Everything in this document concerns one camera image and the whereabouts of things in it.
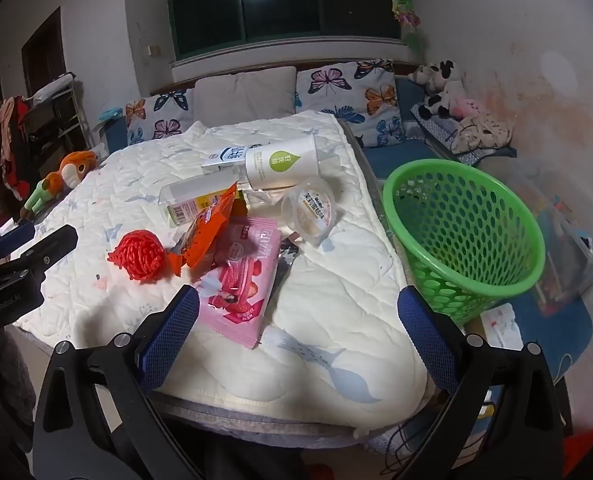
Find small butterfly print pillow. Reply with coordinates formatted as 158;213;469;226
125;89;196;146

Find grey pillow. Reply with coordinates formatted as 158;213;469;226
192;66;298;128

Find dark wooden door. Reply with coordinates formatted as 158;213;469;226
21;7;67;97

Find white milk carton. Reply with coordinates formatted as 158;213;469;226
200;144;250;173

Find large butterfly print pillow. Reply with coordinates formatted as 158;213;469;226
295;59;407;148

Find pink plush toy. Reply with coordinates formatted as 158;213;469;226
449;95;483;120

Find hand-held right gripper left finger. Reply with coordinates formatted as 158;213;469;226
32;285;212;480

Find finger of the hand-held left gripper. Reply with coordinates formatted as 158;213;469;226
0;224;79;288
0;221;36;261

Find person's left forearm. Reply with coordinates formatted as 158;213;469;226
0;330;38;466

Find orange snack packet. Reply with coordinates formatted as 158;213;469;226
169;182;240;281

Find clear plastic storage box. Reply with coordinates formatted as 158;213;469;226
496;160;593;316

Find blue bed sheet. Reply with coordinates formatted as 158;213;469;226
359;77;519;183

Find red foam fruit net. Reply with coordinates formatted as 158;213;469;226
107;228;168;283

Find hanging flower decoration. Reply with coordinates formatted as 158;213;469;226
391;0;423;53

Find white quilted blanket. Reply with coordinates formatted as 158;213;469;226
0;110;429;406

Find metal rack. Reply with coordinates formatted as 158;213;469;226
24;72;90;161

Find black and white cow plush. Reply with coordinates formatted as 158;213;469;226
409;60;469;121

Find grey patterned blanket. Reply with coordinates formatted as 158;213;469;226
410;102;517;162

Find pink wet wipes packet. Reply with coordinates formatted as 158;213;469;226
196;217;283;351

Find silver foil wrapper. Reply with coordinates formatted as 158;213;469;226
271;232;303;311

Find clear plastic box pink label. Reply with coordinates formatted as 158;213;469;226
159;180;238;226

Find orange plush toy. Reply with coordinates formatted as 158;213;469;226
20;150;100;218

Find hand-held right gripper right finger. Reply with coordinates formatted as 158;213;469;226
390;285;565;480

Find dark window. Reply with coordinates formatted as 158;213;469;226
169;0;402;58

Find red hanging clothes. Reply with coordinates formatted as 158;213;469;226
0;95;33;201

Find black cable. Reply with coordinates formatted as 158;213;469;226
381;407;439;476

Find cream spotted cloth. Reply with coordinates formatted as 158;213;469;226
451;114;514;155

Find white paper packet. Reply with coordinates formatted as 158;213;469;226
479;302;524;351

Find clear plastic cup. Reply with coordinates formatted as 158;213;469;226
281;177;341;247

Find green plastic basket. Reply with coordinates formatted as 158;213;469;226
382;158;547;326

